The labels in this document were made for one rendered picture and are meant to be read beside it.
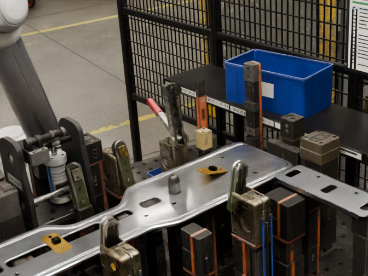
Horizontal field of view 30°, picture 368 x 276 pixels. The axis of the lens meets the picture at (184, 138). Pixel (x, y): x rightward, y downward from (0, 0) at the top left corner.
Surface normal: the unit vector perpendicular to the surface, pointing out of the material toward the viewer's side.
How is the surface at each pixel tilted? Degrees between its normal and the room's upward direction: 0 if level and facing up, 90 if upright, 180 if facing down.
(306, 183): 0
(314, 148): 89
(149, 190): 0
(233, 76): 90
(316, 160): 89
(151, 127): 0
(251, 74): 90
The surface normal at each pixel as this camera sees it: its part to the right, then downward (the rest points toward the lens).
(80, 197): 0.59, 0.09
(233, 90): -0.68, 0.34
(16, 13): 0.84, 0.07
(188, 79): -0.07, -0.91
